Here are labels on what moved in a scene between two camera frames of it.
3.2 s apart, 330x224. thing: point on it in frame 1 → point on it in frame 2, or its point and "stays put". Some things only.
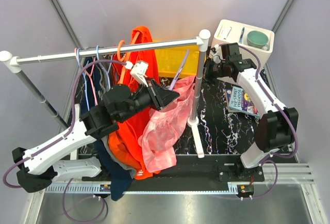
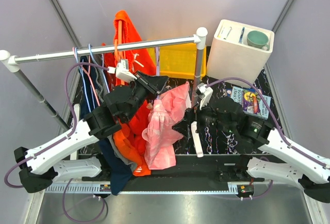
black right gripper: x=206 y=69 → x=195 y=114
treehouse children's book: x=237 y=100 stays put
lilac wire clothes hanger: x=176 y=76 → x=158 y=60
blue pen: x=241 y=39 stays put
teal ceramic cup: x=257 y=39 stays put
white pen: x=228 y=33 stays put
